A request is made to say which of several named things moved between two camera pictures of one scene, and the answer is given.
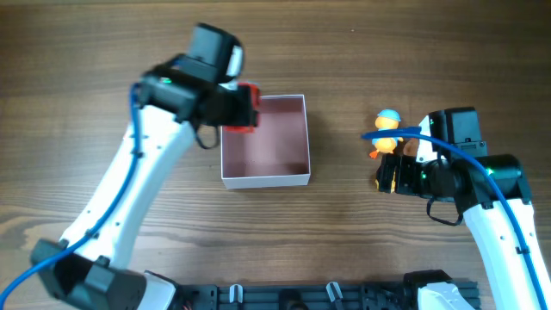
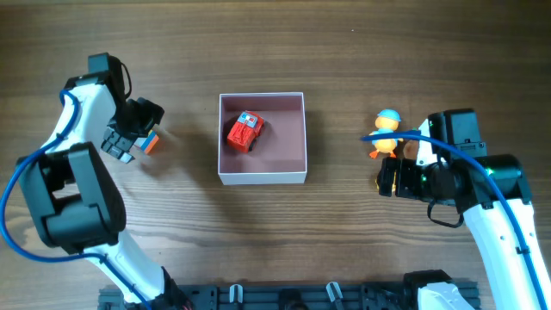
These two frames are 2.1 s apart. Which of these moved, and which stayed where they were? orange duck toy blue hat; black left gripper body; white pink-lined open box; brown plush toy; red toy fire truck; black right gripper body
Moved: black left gripper body; red toy fire truck
Stayed: orange duck toy blue hat; brown plush toy; white pink-lined open box; black right gripper body
